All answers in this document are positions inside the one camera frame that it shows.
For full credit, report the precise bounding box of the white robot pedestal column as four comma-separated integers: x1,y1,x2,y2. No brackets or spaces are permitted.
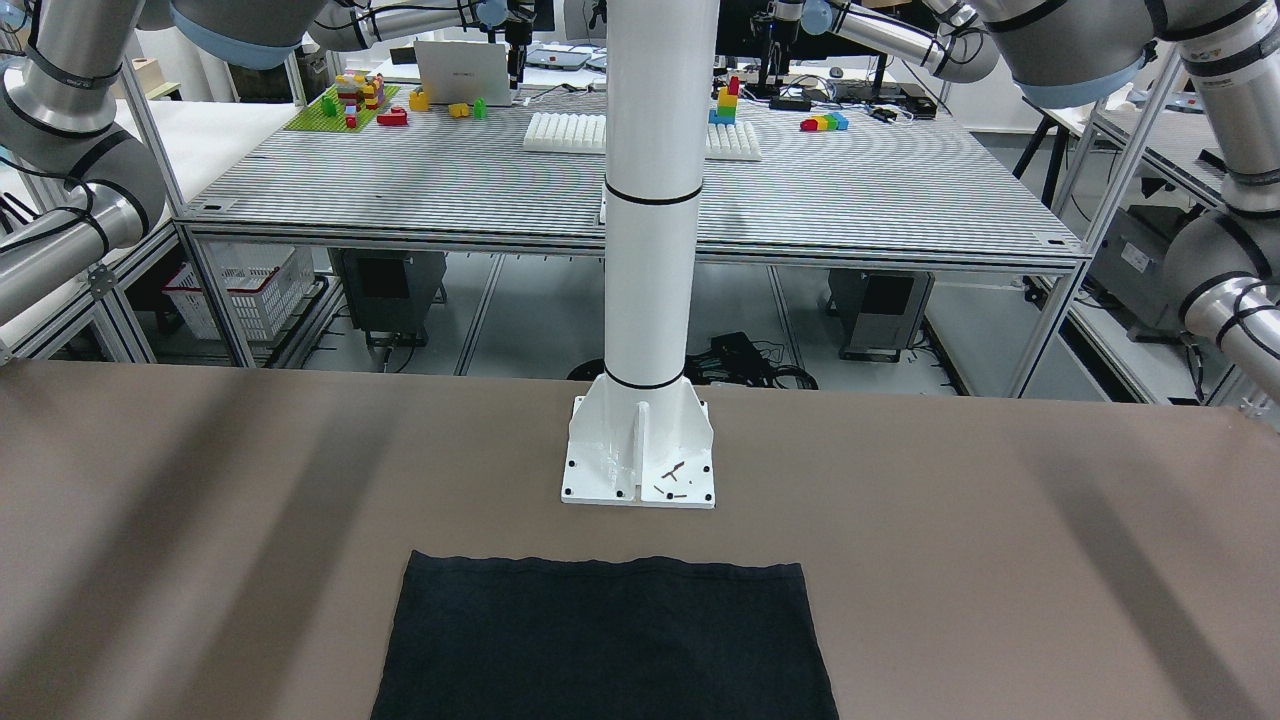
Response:
561,1,719,509

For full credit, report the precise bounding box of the striped aluminium frame table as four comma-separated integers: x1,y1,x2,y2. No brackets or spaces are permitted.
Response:
180,91,1103,400

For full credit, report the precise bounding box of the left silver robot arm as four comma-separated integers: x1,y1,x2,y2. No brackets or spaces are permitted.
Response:
934,1,1279,397

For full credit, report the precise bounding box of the stacked colourful brick tower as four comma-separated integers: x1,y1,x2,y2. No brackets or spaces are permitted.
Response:
708,76,741,126

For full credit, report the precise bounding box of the green brick baseplate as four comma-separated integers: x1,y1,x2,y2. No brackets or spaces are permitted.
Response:
282,85,401,133

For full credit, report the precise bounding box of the black t-shirt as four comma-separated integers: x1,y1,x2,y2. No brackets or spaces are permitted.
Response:
371,552,838,719

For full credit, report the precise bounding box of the rainbow brick row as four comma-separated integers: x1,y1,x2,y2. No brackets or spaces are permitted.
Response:
799,111,850,133

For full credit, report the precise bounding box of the white plastic basket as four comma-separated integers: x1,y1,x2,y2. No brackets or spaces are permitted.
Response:
163,243,315,343

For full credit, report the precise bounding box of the white laptop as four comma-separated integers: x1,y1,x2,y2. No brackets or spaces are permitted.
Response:
413,41,513,108

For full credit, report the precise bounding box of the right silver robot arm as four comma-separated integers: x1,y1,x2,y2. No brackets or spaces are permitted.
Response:
1,1,323,322

